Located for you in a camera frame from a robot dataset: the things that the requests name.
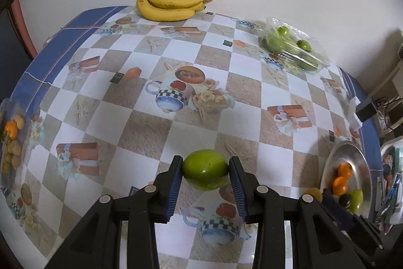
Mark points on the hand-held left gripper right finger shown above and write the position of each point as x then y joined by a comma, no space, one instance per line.
237,190

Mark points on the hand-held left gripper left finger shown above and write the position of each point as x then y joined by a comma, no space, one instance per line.
174,187

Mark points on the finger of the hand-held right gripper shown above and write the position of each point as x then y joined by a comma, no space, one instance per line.
337,207

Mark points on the dark purple plum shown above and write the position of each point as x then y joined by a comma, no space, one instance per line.
345,200

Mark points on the green oval fruit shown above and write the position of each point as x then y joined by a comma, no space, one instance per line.
204,166
356,198

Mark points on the orange fruit with stem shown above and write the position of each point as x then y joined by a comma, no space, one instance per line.
340,185

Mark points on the tan longan fruit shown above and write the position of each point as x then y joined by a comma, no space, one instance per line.
313,193

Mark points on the silver metal plate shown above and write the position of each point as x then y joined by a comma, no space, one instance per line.
355,158

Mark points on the pile of small green fruits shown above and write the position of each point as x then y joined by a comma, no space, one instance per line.
283,31

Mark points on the bundle of pens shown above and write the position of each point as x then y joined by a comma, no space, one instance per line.
388,199

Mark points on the white plastic basket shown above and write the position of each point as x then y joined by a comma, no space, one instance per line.
388,143

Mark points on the small black box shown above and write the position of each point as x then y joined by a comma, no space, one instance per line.
366,111

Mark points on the white shelf unit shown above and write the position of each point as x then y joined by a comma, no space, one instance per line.
398,76

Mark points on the clear plastic bag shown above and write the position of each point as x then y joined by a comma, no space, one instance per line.
30,117

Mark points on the clear plastic clamshell container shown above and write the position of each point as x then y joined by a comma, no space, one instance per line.
271,23

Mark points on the small mandarin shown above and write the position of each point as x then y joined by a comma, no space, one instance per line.
12,129

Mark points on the reddish brown board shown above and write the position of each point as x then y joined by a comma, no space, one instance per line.
23,29

